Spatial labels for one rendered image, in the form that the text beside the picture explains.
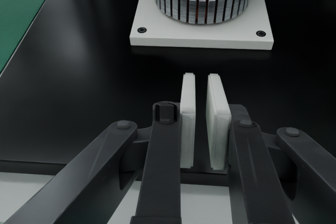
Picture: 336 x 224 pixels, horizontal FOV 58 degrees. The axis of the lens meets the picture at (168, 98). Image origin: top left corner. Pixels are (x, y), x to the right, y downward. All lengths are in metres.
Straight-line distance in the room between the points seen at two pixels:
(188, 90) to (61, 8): 0.28
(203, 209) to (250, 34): 0.18
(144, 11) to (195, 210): 0.22
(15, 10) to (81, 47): 0.16
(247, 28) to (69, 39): 0.20
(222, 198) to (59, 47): 0.23
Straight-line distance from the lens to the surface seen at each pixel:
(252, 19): 0.36
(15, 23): 0.45
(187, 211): 0.25
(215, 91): 0.17
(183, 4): 0.32
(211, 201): 0.25
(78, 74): 0.32
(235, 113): 0.16
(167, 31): 0.33
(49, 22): 0.40
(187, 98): 0.16
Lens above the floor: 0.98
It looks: 50 degrees down
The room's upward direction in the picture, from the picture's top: 2 degrees counter-clockwise
